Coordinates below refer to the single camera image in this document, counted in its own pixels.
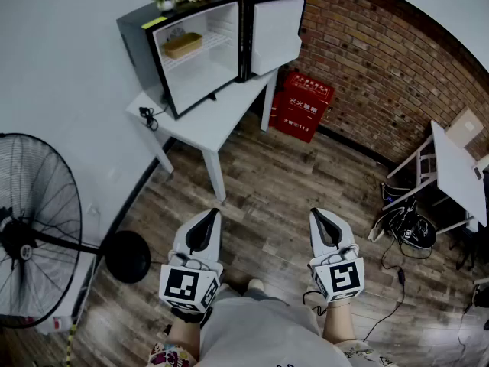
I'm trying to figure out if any white-lined appliance door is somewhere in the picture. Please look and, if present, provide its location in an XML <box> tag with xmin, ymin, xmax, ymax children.
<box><xmin>238</xmin><ymin>0</ymin><xmax>309</xmax><ymax>83</ymax></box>

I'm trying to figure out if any white wire shelf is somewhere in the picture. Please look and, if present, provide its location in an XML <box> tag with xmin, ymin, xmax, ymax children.
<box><xmin>162</xmin><ymin>32</ymin><xmax>235</xmax><ymax>72</ymax></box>

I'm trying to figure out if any black mini fridge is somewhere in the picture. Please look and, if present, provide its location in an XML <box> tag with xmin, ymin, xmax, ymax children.
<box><xmin>116</xmin><ymin>0</ymin><xmax>309</xmax><ymax>121</ymax></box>

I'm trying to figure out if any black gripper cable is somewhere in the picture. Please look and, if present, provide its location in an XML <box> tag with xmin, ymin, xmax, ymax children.
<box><xmin>303</xmin><ymin>289</ymin><xmax>329</xmax><ymax>317</ymax></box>

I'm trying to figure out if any black floor cable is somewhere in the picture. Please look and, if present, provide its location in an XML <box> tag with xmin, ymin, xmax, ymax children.
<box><xmin>361</xmin><ymin>239</ymin><xmax>409</xmax><ymax>343</ymax></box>

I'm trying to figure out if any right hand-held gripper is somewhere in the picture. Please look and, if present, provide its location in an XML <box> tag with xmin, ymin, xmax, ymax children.
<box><xmin>308</xmin><ymin>207</ymin><xmax>366</xmax><ymax>304</ymax></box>

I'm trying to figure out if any person's grey clothing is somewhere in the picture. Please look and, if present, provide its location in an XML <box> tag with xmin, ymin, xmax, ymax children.
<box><xmin>198</xmin><ymin>287</ymin><xmax>345</xmax><ymax>367</ymax></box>

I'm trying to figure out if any black wristband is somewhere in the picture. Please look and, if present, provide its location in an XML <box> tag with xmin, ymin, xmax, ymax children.
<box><xmin>170</xmin><ymin>306</ymin><xmax>203</xmax><ymax>323</ymax></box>

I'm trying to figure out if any red crate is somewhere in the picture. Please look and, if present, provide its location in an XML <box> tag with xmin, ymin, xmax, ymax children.
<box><xmin>268</xmin><ymin>71</ymin><xmax>335</xmax><ymax>144</ymax></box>

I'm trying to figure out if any colourful patterned sleeve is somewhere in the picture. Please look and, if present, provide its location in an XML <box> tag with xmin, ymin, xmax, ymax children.
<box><xmin>147</xmin><ymin>340</ymin><xmax>198</xmax><ymax>367</ymax></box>

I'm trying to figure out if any black standing fan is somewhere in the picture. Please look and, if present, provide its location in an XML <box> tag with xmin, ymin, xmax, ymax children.
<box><xmin>0</xmin><ymin>132</ymin><xmax>152</xmax><ymax>329</ymax></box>

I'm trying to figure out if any white cartoon print sleeve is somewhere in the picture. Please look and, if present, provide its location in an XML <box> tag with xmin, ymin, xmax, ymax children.
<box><xmin>335</xmin><ymin>340</ymin><xmax>398</xmax><ymax>367</ymax></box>

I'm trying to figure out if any yellow tray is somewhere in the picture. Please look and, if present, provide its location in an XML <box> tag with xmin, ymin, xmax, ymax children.
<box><xmin>162</xmin><ymin>31</ymin><xmax>203</xmax><ymax>60</ymax></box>

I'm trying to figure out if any black power cord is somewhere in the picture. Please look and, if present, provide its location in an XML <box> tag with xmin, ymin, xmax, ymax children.
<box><xmin>138</xmin><ymin>97</ymin><xmax>169</xmax><ymax>132</ymax></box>

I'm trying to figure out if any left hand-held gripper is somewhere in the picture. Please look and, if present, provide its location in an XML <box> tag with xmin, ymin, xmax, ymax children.
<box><xmin>158</xmin><ymin>207</ymin><xmax>225</xmax><ymax>315</ymax></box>

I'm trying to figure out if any person's right forearm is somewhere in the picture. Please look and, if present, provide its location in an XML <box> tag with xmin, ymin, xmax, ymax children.
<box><xmin>322</xmin><ymin>303</ymin><xmax>355</xmax><ymax>346</ymax></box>

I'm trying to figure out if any white square table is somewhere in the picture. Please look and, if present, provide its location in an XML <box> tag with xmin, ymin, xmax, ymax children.
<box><xmin>430</xmin><ymin>119</ymin><xmax>489</xmax><ymax>227</ymax></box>

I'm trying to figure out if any cardboard box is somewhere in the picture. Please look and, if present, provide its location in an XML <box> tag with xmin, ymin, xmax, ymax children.
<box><xmin>445</xmin><ymin>106</ymin><xmax>485</xmax><ymax>148</ymax></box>

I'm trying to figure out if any person's left forearm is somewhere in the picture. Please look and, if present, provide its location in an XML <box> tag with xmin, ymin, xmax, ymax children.
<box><xmin>167</xmin><ymin>313</ymin><xmax>202</xmax><ymax>359</ymax></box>

